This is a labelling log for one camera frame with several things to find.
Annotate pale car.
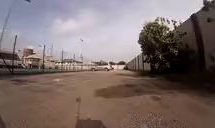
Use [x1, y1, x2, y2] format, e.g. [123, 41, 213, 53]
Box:
[90, 64, 114, 72]

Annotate distant trees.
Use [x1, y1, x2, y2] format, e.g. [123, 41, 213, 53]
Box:
[94, 59, 127, 66]

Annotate pale fence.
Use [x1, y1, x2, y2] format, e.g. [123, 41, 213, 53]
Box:
[0, 63, 96, 75]

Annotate bushy green tree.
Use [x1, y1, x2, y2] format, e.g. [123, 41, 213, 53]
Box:
[137, 16, 197, 75]

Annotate brown dirt road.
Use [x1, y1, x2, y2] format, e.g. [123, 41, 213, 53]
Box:
[0, 69, 215, 128]

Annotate row of poles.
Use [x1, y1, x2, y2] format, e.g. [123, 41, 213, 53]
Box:
[0, 0, 86, 78]

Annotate group of buildings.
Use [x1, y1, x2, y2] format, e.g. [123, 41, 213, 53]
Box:
[0, 47, 93, 70]

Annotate pale wall with dark pillars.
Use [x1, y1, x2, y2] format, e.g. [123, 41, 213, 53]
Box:
[124, 2, 215, 77]

